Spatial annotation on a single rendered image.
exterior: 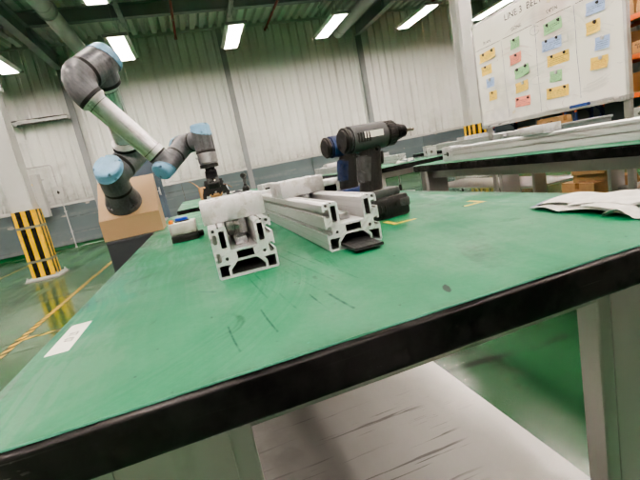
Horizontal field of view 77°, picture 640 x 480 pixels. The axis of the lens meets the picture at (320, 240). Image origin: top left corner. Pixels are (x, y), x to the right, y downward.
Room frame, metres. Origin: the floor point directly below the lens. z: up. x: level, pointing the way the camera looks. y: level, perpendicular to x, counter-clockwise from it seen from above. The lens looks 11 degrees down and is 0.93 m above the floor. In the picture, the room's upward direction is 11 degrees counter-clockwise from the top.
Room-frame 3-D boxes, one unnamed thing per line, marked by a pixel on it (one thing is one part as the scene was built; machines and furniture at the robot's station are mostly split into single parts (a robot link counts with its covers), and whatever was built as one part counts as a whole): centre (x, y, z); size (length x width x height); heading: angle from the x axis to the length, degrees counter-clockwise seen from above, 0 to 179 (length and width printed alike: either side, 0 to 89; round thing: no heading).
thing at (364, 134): (0.95, -0.18, 0.89); 0.20 x 0.08 x 0.22; 113
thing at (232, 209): (0.79, 0.16, 0.87); 0.16 x 0.11 x 0.07; 14
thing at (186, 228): (1.27, 0.41, 0.81); 0.10 x 0.08 x 0.06; 104
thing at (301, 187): (1.08, 0.04, 0.87); 0.16 x 0.11 x 0.07; 14
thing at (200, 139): (1.61, 0.37, 1.11); 0.09 x 0.08 x 0.11; 59
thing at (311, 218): (1.08, 0.04, 0.82); 0.80 x 0.10 x 0.09; 14
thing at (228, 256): (1.03, 0.22, 0.82); 0.80 x 0.10 x 0.09; 14
